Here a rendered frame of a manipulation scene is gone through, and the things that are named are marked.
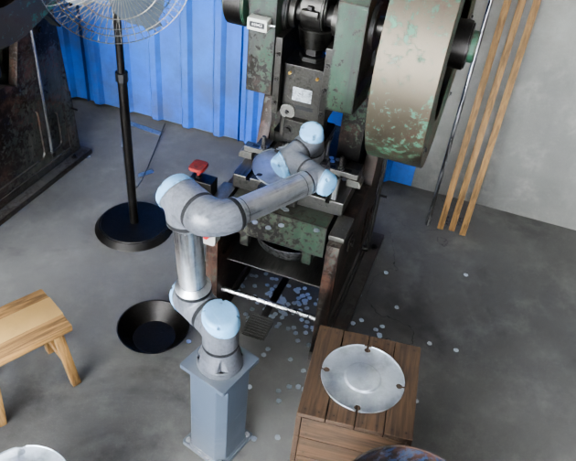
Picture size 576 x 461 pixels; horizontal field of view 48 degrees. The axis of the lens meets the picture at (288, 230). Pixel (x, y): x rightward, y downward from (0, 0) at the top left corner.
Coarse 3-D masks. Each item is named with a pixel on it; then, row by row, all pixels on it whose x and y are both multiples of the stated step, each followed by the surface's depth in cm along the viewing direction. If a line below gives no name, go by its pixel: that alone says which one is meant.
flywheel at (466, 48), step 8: (464, 24) 200; (472, 24) 200; (456, 32) 199; (464, 32) 199; (472, 32) 199; (456, 40) 199; (464, 40) 199; (472, 40) 201; (456, 48) 200; (464, 48) 199; (472, 48) 201; (456, 56) 201; (464, 56) 201; (472, 56) 203; (448, 64) 206; (456, 64) 204; (464, 64) 212
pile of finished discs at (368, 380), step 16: (336, 352) 231; (352, 352) 231; (368, 352) 232; (384, 352) 232; (336, 368) 225; (352, 368) 225; (368, 368) 226; (384, 368) 227; (336, 384) 220; (352, 384) 220; (368, 384) 220; (384, 384) 222; (400, 384) 222; (336, 400) 215; (352, 400) 216; (368, 400) 216; (384, 400) 217
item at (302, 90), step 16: (288, 64) 222; (304, 64) 223; (320, 64) 224; (288, 80) 226; (304, 80) 224; (320, 80) 222; (288, 96) 229; (304, 96) 227; (288, 112) 231; (304, 112) 231; (288, 128) 232
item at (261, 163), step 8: (264, 152) 249; (272, 152) 250; (256, 160) 244; (264, 160) 245; (256, 168) 240; (264, 168) 240; (256, 176) 236; (264, 176) 237; (272, 176) 237; (288, 176) 237
